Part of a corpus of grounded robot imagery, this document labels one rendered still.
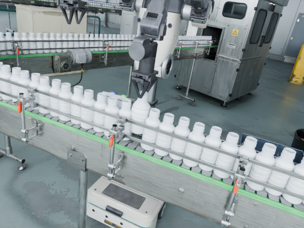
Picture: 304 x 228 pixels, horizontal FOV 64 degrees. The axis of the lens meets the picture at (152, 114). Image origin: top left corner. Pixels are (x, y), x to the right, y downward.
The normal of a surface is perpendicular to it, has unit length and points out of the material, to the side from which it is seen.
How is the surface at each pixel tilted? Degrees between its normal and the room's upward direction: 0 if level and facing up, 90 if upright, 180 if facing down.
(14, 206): 0
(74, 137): 90
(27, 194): 0
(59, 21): 90
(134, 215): 31
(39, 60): 90
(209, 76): 90
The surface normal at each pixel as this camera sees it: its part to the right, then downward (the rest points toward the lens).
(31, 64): 0.75, 0.36
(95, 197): -0.07, -0.61
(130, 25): -0.65, 0.22
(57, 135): -0.39, 0.33
